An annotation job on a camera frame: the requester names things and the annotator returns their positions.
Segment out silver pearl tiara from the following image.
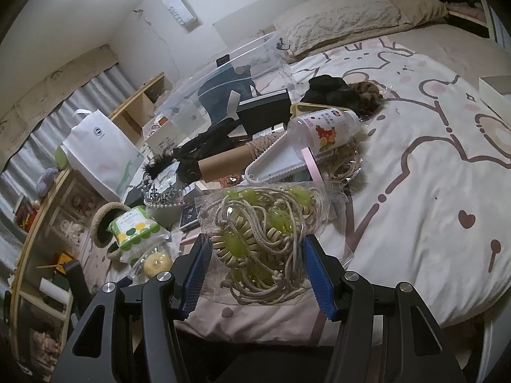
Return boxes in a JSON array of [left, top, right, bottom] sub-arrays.
[[138, 176, 186, 208]]

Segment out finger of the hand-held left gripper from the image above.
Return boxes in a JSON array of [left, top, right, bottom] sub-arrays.
[[64, 259, 93, 326]]

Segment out purple plush toy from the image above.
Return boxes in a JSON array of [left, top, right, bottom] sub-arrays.
[[37, 166, 60, 197]]

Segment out wooden closet alcove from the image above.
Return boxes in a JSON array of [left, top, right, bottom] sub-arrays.
[[399, 0, 504, 41]]

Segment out beige printed curtain valance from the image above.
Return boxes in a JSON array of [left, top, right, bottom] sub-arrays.
[[0, 45, 120, 168]]

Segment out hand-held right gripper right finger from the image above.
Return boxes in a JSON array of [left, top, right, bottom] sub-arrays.
[[301, 233, 468, 383]]

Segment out wooden shelf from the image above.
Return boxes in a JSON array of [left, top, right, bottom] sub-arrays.
[[8, 72, 176, 368]]

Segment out dark card packet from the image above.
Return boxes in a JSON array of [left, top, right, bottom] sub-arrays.
[[179, 203, 208, 232]]

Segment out pink bunny stand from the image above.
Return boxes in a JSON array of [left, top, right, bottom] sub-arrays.
[[301, 147, 320, 182]]

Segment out yellow case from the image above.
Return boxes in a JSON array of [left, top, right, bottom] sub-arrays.
[[290, 103, 332, 114]]

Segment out cardboard tube with twine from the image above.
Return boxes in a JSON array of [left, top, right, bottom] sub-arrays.
[[197, 131, 284, 178]]

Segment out black gloves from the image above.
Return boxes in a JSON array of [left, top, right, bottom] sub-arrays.
[[299, 75, 360, 108]]

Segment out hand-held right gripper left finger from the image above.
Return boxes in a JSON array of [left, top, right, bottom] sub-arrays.
[[50, 235, 212, 383]]

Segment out beige duvet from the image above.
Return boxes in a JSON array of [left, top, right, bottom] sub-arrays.
[[379, 0, 450, 28]]

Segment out bag of beaded cords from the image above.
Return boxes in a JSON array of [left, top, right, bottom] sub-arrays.
[[195, 181, 356, 308]]

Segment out white headboard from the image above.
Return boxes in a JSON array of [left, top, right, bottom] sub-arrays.
[[212, 0, 400, 54]]

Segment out clear plastic storage bin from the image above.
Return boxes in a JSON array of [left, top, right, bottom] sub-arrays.
[[154, 33, 299, 140]]

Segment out clear bag of rope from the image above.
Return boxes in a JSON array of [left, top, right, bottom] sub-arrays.
[[319, 136, 370, 186]]

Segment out black feather headband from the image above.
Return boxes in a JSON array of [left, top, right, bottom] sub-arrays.
[[140, 149, 200, 186]]

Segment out white open box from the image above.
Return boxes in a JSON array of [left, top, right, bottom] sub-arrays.
[[478, 75, 511, 120]]

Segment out white tote bag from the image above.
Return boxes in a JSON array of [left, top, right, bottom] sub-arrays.
[[60, 109, 144, 204]]

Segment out white cardboard box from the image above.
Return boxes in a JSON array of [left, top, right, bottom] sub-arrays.
[[141, 112, 180, 154]]

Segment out grey curtain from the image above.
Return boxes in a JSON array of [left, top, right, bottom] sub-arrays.
[[0, 62, 138, 256]]

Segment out white hanging sweet sign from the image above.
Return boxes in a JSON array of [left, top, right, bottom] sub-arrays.
[[162, 0, 198, 30]]

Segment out pile of hair accessories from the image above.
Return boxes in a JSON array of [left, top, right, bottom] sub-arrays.
[[149, 114, 168, 136]]

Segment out small white bottle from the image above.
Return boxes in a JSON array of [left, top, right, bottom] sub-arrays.
[[257, 122, 288, 136]]

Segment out clear bottle with fruit label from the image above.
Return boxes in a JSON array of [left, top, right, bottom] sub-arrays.
[[286, 107, 360, 154]]

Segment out beige quilted pillow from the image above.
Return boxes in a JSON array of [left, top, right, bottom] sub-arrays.
[[272, 0, 402, 56]]

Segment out yellow round puff packet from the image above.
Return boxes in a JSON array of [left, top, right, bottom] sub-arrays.
[[133, 245, 174, 284]]

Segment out green wet wipes pack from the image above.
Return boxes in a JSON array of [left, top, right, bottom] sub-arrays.
[[107, 205, 170, 266]]

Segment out bed with beige sheet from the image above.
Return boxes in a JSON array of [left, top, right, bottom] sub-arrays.
[[80, 0, 511, 352]]

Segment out green plush toy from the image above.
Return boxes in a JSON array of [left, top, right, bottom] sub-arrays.
[[54, 144, 70, 170]]

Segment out leopard print scrunchie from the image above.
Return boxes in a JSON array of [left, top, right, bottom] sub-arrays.
[[347, 81, 386, 118]]

